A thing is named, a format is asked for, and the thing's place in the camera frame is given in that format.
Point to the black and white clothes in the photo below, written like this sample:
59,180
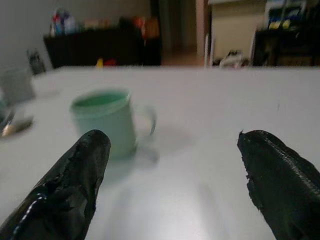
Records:
232,58

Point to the yellow bag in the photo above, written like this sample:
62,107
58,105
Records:
99,63

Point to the blue white container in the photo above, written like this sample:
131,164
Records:
62,22

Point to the green mug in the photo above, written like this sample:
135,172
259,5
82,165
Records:
105,120

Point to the blue yellow box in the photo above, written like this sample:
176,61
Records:
285,17

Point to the red bag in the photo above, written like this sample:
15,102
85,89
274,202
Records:
110,62

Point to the white rack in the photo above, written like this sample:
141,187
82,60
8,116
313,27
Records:
207,50

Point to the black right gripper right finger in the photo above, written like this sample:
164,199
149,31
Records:
285,185

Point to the orange bag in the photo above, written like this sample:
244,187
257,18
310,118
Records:
148,27

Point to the grey mug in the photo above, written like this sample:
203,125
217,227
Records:
17,85

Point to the gold spoon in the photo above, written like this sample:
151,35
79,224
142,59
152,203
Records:
22,125

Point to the dark cabinet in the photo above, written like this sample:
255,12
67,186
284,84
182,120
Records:
95,47

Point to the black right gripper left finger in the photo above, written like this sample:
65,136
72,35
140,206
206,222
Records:
65,185

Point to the black shelf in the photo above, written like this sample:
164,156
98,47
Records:
280,47

